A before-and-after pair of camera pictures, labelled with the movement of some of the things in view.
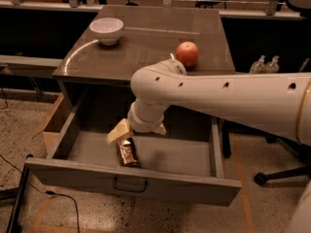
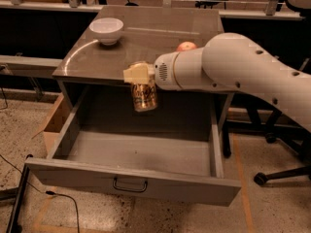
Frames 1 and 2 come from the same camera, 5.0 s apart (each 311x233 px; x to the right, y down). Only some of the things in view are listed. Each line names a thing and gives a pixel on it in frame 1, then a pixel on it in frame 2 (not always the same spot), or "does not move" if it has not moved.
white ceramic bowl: (107, 29) does not move
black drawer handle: (129, 189) does not move
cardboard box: (54, 123) does not move
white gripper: (145, 125) -> (162, 71)
